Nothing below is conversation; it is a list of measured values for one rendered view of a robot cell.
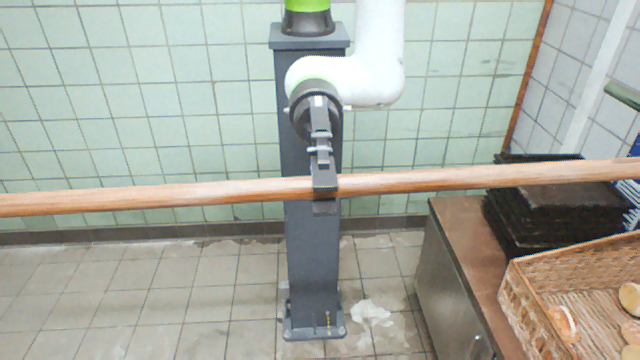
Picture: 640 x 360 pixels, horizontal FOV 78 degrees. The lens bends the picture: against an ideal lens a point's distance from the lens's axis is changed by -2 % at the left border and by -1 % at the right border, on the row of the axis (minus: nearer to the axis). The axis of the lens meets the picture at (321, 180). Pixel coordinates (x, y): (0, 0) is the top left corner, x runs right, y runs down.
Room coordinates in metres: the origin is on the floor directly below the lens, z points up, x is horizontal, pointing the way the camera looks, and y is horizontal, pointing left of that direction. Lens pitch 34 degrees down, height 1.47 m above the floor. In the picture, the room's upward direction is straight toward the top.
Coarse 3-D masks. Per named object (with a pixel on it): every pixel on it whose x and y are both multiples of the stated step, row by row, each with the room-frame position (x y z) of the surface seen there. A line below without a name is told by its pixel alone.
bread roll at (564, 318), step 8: (552, 312) 0.64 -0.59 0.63; (560, 312) 0.62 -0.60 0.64; (568, 312) 0.62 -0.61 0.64; (560, 320) 0.61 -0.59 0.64; (568, 320) 0.60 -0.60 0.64; (576, 320) 0.60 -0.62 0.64; (568, 328) 0.58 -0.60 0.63; (576, 328) 0.58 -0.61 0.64; (568, 336) 0.57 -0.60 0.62; (576, 336) 0.57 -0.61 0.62
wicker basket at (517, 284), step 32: (544, 256) 0.71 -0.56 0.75; (576, 256) 0.72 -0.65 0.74; (608, 256) 0.73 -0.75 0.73; (512, 288) 0.71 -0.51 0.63; (544, 288) 0.72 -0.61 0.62; (576, 288) 0.73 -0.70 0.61; (608, 288) 0.73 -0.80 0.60; (512, 320) 0.64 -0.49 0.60; (544, 320) 0.55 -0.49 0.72; (608, 320) 0.64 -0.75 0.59; (544, 352) 0.51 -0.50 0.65; (576, 352) 0.55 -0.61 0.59; (608, 352) 0.55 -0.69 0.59
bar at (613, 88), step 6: (606, 84) 0.80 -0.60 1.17; (612, 84) 0.79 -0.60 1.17; (618, 84) 0.78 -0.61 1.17; (606, 90) 0.79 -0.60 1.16; (612, 90) 0.78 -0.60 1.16; (618, 90) 0.76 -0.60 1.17; (624, 90) 0.75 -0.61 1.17; (630, 90) 0.75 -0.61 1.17; (612, 96) 0.77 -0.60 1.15; (618, 96) 0.76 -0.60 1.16; (624, 96) 0.74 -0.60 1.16; (630, 96) 0.73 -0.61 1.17; (636, 96) 0.72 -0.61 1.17; (624, 102) 0.74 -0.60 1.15; (630, 102) 0.72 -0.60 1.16; (636, 102) 0.71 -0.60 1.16; (636, 108) 0.70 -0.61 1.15
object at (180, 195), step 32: (608, 160) 0.44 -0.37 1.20; (32, 192) 0.39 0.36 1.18; (64, 192) 0.39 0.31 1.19; (96, 192) 0.39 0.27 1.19; (128, 192) 0.39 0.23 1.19; (160, 192) 0.39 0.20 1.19; (192, 192) 0.39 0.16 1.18; (224, 192) 0.39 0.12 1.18; (256, 192) 0.39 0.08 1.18; (288, 192) 0.39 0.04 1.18; (320, 192) 0.40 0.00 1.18; (352, 192) 0.40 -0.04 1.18; (384, 192) 0.40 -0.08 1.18; (416, 192) 0.41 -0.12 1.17
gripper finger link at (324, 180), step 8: (312, 160) 0.44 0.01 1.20; (312, 168) 0.42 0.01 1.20; (312, 176) 0.40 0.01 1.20; (320, 176) 0.40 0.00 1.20; (328, 176) 0.40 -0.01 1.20; (336, 176) 0.40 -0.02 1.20; (312, 184) 0.39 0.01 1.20; (320, 184) 0.38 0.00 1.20; (328, 184) 0.38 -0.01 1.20; (336, 184) 0.38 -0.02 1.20
